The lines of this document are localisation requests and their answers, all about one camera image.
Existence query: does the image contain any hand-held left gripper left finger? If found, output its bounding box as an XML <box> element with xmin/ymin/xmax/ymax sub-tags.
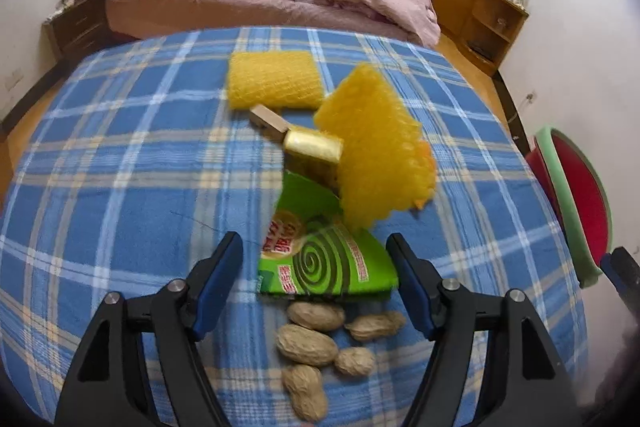
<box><xmin>54</xmin><ymin>231</ymin><xmax>246</xmax><ymax>427</ymax></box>

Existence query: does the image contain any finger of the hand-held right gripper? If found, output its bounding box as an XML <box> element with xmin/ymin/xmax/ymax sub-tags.
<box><xmin>600</xmin><ymin>247</ymin><xmax>640</xmax><ymax>308</ymax></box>

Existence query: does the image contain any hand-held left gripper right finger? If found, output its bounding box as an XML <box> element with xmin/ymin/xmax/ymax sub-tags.
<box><xmin>386</xmin><ymin>233</ymin><xmax>586</xmax><ymax>427</ymax></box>

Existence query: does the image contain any peanut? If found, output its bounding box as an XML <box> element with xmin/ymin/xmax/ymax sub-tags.
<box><xmin>345</xmin><ymin>312</ymin><xmax>406</xmax><ymax>342</ymax></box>
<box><xmin>282</xmin><ymin>364</ymin><xmax>328</xmax><ymax>423</ymax></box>
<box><xmin>287</xmin><ymin>302</ymin><xmax>346</xmax><ymax>333</ymax></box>
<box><xmin>276</xmin><ymin>324</ymin><xmax>339</xmax><ymax>367</ymax></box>
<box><xmin>334</xmin><ymin>347</ymin><xmax>376</xmax><ymax>378</ymax></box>

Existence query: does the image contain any green printed packet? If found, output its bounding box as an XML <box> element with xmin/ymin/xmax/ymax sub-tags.
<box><xmin>257</xmin><ymin>171</ymin><xmax>399</xmax><ymax>303</ymax></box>

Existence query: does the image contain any red basin with green rim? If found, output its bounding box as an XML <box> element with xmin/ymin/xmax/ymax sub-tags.
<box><xmin>525</xmin><ymin>124</ymin><xmax>613</xmax><ymax>290</ymax></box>

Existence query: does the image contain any yellow foam net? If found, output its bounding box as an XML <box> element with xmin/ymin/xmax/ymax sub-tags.
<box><xmin>314</xmin><ymin>62</ymin><xmax>436</xmax><ymax>228</ymax></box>
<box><xmin>227</xmin><ymin>52</ymin><xmax>324</xmax><ymax>111</ymax></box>

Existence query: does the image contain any gold box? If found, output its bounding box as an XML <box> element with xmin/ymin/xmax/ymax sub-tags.
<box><xmin>283</xmin><ymin>126</ymin><xmax>345</xmax><ymax>195</ymax></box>

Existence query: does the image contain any beige cardboard box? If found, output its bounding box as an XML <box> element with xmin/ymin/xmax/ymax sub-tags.
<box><xmin>249</xmin><ymin>104</ymin><xmax>292</xmax><ymax>142</ymax></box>

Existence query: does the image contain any blue plaid blanket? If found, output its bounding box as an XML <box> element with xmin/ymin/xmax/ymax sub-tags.
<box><xmin>0</xmin><ymin>27</ymin><xmax>591</xmax><ymax>427</ymax></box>

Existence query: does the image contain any light wooden cabinet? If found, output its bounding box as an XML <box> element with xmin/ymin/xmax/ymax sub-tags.
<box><xmin>266</xmin><ymin>0</ymin><xmax>530</xmax><ymax>75</ymax></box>

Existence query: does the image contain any dark wooden nightstand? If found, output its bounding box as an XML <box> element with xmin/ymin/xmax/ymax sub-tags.
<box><xmin>42</xmin><ymin>0</ymin><xmax>113</xmax><ymax>58</ymax></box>

